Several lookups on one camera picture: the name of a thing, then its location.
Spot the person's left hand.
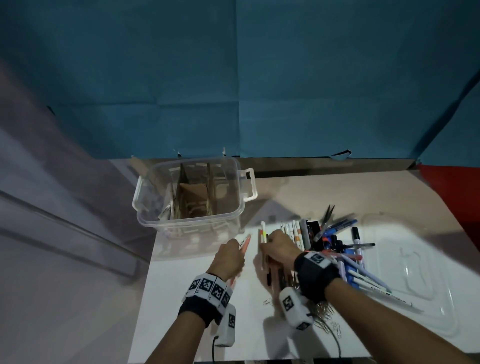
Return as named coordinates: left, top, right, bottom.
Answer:
left=206, top=238, right=247, bottom=282

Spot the red object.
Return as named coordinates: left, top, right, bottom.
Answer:
left=418, top=164, right=480, bottom=252

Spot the black wristband with marker tags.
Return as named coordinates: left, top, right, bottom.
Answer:
left=293, top=250, right=342, bottom=304
left=177, top=272, right=233, bottom=328

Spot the black capped marker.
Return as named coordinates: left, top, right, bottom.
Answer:
left=351, top=226, right=365, bottom=268

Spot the red pen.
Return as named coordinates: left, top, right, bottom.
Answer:
left=318, top=250, right=364, bottom=262

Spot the brown cardboard divider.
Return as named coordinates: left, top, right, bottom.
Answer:
left=174, top=163, right=218, bottom=220

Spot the clear plastic storage box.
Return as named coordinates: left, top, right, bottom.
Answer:
left=131, top=156, right=259, bottom=228

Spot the person's left forearm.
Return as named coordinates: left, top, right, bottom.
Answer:
left=146, top=311, right=206, bottom=364

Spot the blue backdrop cloth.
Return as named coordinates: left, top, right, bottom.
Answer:
left=0, top=0, right=480, bottom=168

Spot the row of white marker pens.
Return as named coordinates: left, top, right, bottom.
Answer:
left=279, top=219, right=307, bottom=252

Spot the clear plastic lid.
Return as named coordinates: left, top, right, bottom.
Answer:
left=359, top=212, right=461, bottom=338

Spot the person's right hand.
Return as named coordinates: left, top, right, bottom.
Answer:
left=259, top=229, right=303, bottom=272

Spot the pile of silver paper clips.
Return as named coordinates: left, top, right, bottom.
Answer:
left=262, top=296, right=343, bottom=340

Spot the dark blue pen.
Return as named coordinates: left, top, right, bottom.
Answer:
left=313, top=218, right=358, bottom=243

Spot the pile of assorted pens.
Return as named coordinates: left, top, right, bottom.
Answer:
left=264, top=258, right=299, bottom=301

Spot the grey utility knife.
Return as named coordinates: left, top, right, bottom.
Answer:
left=299, top=218, right=313, bottom=251

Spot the black stapler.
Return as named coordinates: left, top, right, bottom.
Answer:
left=306, top=220, right=324, bottom=251

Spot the person's right forearm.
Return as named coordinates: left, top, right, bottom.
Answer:
left=324, top=279, right=477, bottom=364

